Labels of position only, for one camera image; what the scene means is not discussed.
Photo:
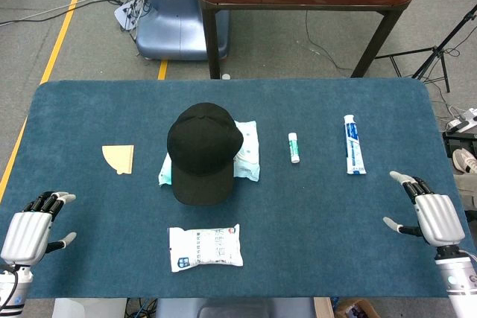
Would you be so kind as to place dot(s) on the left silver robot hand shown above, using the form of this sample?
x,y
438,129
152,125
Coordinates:
x,y
28,236

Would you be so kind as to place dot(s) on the blue grey machine base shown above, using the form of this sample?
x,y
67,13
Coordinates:
x,y
171,16

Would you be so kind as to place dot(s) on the white printed snack bag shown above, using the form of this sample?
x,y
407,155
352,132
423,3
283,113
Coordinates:
x,y
205,249

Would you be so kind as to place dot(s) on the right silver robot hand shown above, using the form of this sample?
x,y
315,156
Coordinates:
x,y
441,217

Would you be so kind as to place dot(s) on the black tripod stand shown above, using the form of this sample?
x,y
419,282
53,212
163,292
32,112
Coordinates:
x,y
435,50

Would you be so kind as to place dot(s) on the beige fan-shaped card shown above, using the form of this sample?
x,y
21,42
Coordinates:
x,y
119,158

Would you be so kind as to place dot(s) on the brown cardboard box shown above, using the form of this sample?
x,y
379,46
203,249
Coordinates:
x,y
356,308

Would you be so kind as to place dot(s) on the beige wooden board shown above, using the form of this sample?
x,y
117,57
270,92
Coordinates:
x,y
323,308

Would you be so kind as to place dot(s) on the white power strip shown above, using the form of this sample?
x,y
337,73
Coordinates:
x,y
460,123

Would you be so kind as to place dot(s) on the white beige sneaker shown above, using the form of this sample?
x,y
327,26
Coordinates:
x,y
466,161

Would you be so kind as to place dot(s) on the white plastic bin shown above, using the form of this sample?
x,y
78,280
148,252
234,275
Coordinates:
x,y
89,307

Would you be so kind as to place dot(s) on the blue white toothpaste tube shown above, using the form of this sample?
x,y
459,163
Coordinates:
x,y
354,146

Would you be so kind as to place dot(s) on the white panel with plugs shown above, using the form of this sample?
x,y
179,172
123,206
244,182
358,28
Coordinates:
x,y
124,16

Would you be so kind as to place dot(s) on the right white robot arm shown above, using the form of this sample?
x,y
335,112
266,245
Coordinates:
x,y
460,284

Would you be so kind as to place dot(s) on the white green glue stick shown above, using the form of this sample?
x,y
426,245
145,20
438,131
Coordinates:
x,y
293,148

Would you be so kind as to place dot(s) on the black baseball cap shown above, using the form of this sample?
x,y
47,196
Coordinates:
x,y
203,146

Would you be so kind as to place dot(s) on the light blue wet wipes pack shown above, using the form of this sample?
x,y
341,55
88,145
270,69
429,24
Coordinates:
x,y
249,154

